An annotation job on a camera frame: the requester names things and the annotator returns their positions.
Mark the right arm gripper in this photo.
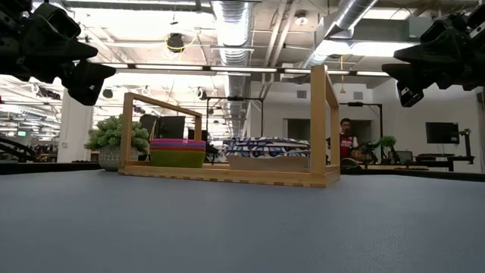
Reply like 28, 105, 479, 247
381, 11, 485, 93

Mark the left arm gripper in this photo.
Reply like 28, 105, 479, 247
7, 2, 117, 86

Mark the pink plastic bowl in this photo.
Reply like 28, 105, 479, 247
149, 138, 208, 145

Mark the purple plastic bowl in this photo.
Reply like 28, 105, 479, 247
149, 142, 207, 149

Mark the orange plastic bowl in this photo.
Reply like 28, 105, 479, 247
149, 146, 207, 152

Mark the green plastic bowl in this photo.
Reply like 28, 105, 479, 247
149, 149, 207, 169

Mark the blue white patterned bowl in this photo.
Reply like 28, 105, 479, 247
222, 136, 311, 148
223, 146, 311, 172

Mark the wooden slatted shelf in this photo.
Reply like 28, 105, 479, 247
118, 64, 341, 189

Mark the round green succulent in pot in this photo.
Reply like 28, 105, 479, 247
83, 113, 151, 172

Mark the green leafy potted plant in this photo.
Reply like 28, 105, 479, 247
373, 135, 398, 162

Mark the black desk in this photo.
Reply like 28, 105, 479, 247
415, 153, 477, 172

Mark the person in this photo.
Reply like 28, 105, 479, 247
327, 118, 359, 160

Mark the black monitor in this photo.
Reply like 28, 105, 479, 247
139, 114, 186, 140

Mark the right arm wrist camera box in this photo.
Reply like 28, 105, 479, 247
396, 80, 424, 108

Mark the arm wrist camera box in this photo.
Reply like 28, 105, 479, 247
70, 81, 103, 107
396, 80, 424, 108

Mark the left arm wrist camera box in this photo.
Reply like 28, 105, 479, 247
70, 81, 103, 107

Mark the black wall screen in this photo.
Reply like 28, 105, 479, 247
424, 121, 461, 145

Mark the black overhead camera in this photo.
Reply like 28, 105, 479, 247
165, 33, 186, 54

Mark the yellow cable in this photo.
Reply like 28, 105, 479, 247
164, 33, 200, 52

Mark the black table frame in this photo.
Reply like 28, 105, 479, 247
0, 161, 485, 183

